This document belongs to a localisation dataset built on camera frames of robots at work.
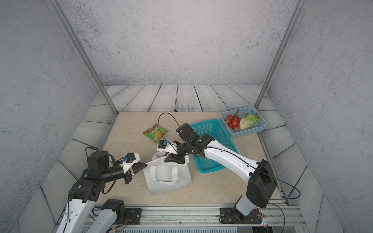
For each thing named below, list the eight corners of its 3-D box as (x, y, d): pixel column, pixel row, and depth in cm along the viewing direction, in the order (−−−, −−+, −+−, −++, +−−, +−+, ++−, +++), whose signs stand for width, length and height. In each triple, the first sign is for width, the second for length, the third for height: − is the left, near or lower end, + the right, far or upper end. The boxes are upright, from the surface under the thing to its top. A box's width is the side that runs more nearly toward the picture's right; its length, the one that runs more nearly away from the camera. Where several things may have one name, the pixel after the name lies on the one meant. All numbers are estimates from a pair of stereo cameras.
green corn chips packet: (145, 134, 109) (143, 131, 106) (156, 125, 115) (155, 122, 112) (156, 143, 104) (155, 139, 101) (167, 133, 110) (166, 130, 107)
